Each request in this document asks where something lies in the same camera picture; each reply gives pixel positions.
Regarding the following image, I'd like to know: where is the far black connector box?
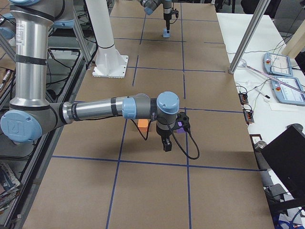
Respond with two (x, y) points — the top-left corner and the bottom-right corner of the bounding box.
(238, 92), (248, 105)

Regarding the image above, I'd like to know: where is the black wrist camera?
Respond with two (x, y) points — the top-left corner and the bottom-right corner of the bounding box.
(171, 9), (179, 18)
(176, 112), (191, 132)

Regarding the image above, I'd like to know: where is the black connector box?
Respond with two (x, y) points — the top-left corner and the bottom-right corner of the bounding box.
(238, 92), (248, 105)
(243, 109), (254, 125)

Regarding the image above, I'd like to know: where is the aluminium frame post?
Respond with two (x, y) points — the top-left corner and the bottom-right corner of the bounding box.
(228, 0), (270, 74)

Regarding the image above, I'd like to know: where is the near teach pendant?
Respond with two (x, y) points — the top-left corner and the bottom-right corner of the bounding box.
(271, 76), (305, 106)

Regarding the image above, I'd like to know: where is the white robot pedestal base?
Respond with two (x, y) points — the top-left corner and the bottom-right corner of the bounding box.
(86, 0), (129, 78)

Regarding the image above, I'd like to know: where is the metal rod with ring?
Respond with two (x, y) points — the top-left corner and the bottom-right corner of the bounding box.
(239, 63), (305, 94)

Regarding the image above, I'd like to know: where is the near black connector box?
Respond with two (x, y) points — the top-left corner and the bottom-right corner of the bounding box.
(243, 109), (254, 125)

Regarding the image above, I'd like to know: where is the orange foam block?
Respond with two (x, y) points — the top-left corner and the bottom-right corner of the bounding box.
(137, 119), (149, 133)

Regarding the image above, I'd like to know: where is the purple foam block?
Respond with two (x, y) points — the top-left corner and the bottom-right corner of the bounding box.
(176, 128), (186, 134)

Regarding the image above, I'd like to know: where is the light blue foam block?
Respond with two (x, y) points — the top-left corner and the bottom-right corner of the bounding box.
(163, 28), (170, 38)

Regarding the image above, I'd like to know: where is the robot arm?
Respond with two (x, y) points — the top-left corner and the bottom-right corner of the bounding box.
(0, 0), (179, 151)
(139, 0), (173, 37)

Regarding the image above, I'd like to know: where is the wooden beam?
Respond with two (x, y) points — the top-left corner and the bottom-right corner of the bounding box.
(282, 21), (305, 59)

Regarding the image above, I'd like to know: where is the far teach pendant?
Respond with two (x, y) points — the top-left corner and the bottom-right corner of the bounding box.
(264, 52), (293, 77)

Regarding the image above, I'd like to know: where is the white marker pen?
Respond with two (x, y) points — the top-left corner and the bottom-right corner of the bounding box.
(255, 88), (270, 99)

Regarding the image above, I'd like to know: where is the stack of magazines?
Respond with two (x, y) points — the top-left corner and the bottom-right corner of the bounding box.
(0, 161), (21, 214)

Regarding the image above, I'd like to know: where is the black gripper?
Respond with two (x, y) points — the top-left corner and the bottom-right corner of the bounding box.
(163, 8), (172, 33)
(156, 125), (172, 151)

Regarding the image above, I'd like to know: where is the teach pendant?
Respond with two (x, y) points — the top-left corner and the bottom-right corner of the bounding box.
(264, 52), (293, 77)
(271, 76), (305, 106)

